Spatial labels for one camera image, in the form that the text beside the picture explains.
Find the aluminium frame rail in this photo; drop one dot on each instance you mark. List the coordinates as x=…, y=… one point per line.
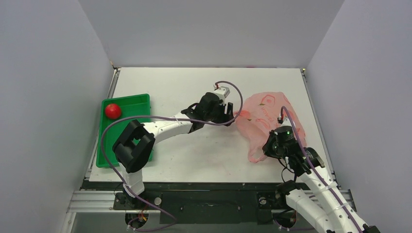
x=106, y=201

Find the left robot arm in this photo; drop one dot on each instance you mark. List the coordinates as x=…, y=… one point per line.
x=134, y=145

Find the red fake apple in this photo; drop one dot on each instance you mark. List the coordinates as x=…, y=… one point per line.
x=112, y=111

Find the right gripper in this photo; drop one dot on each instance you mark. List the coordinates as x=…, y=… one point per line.
x=271, y=149

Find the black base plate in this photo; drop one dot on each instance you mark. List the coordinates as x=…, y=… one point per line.
x=192, y=215

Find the green plastic tray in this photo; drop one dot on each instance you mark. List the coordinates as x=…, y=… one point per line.
x=136, y=105

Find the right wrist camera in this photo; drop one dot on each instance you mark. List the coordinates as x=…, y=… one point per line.
x=284, y=121

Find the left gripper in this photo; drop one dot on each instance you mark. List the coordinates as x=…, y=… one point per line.
x=228, y=116

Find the pink plastic bag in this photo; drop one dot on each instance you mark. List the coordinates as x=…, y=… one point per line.
x=259, y=116

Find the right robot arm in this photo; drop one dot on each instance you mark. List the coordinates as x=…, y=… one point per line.
x=331, y=213

